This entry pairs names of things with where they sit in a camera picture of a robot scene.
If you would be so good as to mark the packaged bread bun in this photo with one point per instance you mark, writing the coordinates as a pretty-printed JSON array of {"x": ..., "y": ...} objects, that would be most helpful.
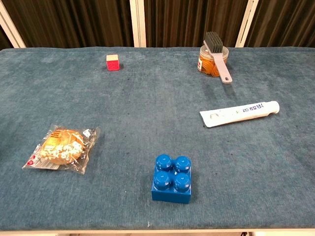
[{"x": 60, "y": 150}]

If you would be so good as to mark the blue table cloth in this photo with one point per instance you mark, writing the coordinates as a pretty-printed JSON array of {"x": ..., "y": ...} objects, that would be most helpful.
[{"x": 123, "y": 110}]

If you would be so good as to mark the blue four-stud building block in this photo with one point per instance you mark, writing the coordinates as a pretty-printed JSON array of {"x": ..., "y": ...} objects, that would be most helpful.
[{"x": 171, "y": 182}]

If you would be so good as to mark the red wooden cube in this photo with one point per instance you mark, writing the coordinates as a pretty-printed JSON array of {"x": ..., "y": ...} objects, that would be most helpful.
[{"x": 113, "y": 64}]

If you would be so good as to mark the clear jar of rubber bands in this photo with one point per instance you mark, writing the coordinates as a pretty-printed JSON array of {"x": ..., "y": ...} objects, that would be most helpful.
[{"x": 205, "y": 64}]

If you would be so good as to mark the white toothpaste tube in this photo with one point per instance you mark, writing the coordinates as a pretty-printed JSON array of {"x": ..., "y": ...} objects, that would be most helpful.
[{"x": 236, "y": 114}]

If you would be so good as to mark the dark pleated curtain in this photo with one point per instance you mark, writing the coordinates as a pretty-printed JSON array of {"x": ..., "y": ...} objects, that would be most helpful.
[{"x": 73, "y": 22}]

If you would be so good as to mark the white frame post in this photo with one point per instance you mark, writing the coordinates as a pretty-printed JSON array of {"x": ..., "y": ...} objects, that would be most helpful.
[
  {"x": 138, "y": 22},
  {"x": 11, "y": 29},
  {"x": 246, "y": 24}
]

